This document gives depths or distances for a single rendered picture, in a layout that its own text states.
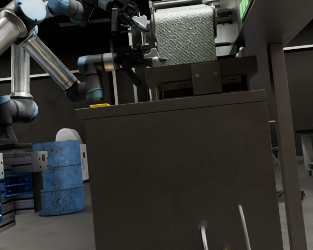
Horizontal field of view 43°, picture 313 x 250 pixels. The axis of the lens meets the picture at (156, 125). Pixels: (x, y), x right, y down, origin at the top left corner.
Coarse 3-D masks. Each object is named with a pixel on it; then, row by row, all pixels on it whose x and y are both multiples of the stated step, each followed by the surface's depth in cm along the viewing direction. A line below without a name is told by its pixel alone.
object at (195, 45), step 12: (156, 36) 165; (168, 36) 165; (180, 36) 164; (192, 36) 164; (204, 36) 164; (168, 48) 164; (180, 48) 164; (192, 48) 164; (204, 48) 163; (168, 60) 164; (180, 60) 164; (192, 60) 163; (204, 60) 163
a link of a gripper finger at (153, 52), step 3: (153, 48) 163; (153, 51) 163; (156, 51) 163; (147, 54) 163; (150, 54) 163; (153, 54) 163; (156, 54) 163; (144, 57) 163; (147, 57) 163; (150, 57) 163; (153, 57) 163; (159, 60) 162; (162, 60) 163
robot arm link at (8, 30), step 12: (12, 0) 145; (24, 0) 141; (36, 0) 145; (0, 12) 142; (12, 12) 140; (24, 12) 140; (36, 12) 144; (0, 24) 138; (12, 24) 140; (24, 24) 142; (36, 24) 147; (0, 36) 136; (12, 36) 140; (24, 36) 147; (0, 48) 137
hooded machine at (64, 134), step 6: (60, 132) 1048; (66, 132) 1046; (72, 132) 1047; (60, 138) 1047; (66, 138) 1046; (72, 138) 1044; (78, 138) 1076; (84, 144) 1086; (84, 150) 1078; (84, 156) 1072; (84, 162) 1067; (84, 168) 1061; (84, 174) 1055; (84, 180) 1054
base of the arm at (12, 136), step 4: (0, 124) 180; (4, 124) 182; (8, 124) 183; (0, 128) 180; (4, 128) 181; (8, 128) 183; (0, 132) 180; (4, 132) 181; (8, 132) 182; (12, 132) 184; (0, 136) 179; (4, 136) 181; (8, 136) 181; (12, 136) 183; (0, 140) 178; (4, 140) 179; (8, 140) 180; (12, 140) 182; (16, 140) 185
